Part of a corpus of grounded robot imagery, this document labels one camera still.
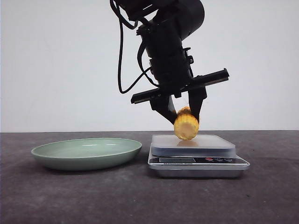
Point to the silver digital kitchen scale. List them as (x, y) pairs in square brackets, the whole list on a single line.
[(205, 156)]

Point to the green plate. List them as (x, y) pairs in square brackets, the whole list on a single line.
[(86, 154)]

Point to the yellow corn cob piece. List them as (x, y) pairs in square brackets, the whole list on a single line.
[(186, 126)]

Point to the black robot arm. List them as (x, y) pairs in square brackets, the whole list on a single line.
[(163, 25)]

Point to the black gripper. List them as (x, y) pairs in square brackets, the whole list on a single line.
[(174, 76)]

